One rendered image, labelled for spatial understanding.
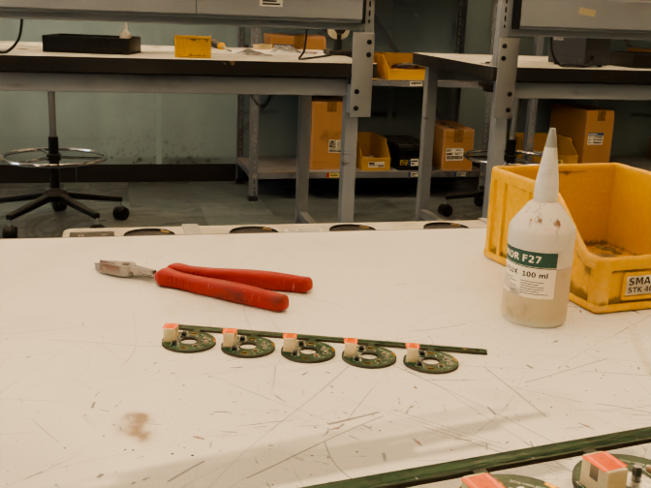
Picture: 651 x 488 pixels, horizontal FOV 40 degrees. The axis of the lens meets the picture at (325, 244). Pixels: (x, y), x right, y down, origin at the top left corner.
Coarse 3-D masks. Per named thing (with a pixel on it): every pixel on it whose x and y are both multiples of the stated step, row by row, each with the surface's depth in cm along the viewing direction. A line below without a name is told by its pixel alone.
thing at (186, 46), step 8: (176, 40) 242; (184, 40) 242; (192, 40) 242; (200, 40) 242; (208, 40) 243; (176, 48) 242; (184, 48) 242; (192, 48) 243; (200, 48) 243; (208, 48) 243; (176, 56) 243; (184, 56) 243; (192, 56) 243; (200, 56) 243; (208, 56) 244
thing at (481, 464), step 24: (624, 432) 20; (648, 432) 20; (480, 456) 19; (504, 456) 19; (528, 456) 19; (552, 456) 19; (360, 480) 18; (384, 480) 18; (408, 480) 18; (432, 480) 18
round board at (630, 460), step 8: (616, 456) 19; (624, 456) 19; (632, 456) 19; (576, 464) 19; (632, 464) 19; (640, 464) 19; (648, 464) 19; (576, 472) 18; (648, 472) 19; (576, 480) 18
